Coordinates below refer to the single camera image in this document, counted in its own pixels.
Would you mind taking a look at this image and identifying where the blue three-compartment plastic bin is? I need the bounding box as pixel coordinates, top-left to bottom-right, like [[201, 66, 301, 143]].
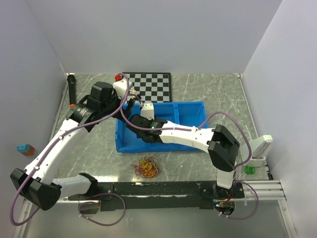
[[115, 101, 207, 153]]

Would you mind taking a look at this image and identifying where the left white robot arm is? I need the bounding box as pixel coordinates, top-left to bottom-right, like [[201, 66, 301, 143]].
[[10, 79, 133, 211]]

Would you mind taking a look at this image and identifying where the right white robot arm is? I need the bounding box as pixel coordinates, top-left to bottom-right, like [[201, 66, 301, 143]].
[[126, 114, 240, 198]]

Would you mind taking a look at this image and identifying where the black and white chessboard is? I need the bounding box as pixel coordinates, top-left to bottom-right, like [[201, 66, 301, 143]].
[[124, 72, 172, 103]]

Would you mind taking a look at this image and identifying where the black microphone orange tip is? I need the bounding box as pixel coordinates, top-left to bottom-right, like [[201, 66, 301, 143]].
[[67, 74, 76, 107]]

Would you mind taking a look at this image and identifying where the blue and brown toy block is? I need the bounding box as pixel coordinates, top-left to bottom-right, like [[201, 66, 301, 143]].
[[16, 144, 35, 157]]

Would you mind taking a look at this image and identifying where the green toy piece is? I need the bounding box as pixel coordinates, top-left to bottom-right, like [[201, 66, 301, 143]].
[[244, 166, 256, 175]]

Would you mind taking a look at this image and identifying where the white tape dispenser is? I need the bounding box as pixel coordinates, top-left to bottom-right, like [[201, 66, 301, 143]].
[[244, 135, 273, 168]]

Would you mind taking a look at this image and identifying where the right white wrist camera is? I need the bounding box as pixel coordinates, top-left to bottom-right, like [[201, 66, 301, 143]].
[[140, 102, 155, 120]]

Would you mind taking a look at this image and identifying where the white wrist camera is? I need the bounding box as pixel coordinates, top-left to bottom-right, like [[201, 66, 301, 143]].
[[140, 102, 155, 120], [112, 74, 134, 99]]

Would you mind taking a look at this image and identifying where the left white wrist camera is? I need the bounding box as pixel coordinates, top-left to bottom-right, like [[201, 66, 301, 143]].
[[112, 74, 134, 99]]

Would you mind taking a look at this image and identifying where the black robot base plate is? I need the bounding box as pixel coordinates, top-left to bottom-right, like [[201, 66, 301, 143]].
[[68, 180, 245, 211]]

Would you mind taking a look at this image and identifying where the aluminium frame rail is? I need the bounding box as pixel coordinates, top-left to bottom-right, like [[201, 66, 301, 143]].
[[22, 179, 284, 210]]

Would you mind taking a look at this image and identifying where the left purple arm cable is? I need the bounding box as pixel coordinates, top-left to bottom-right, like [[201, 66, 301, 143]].
[[10, 72, 142, 227]]

